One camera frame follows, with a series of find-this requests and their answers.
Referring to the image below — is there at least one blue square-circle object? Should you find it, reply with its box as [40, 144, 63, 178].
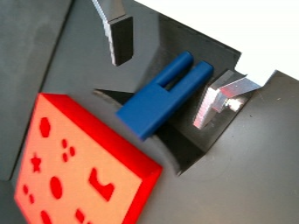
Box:
[117, 52, 214, 140]

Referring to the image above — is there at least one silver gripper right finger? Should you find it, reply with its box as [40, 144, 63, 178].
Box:
[193, 76, 261, 130]

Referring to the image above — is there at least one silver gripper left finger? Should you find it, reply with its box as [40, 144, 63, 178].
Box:
[91, 0, 134, 66]

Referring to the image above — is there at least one black curved fixture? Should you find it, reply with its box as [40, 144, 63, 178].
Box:
[142, 16, 239, 173]

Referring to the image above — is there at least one red shape-sorter block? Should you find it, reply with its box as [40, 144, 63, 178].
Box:
[14, 94, 163, 224]

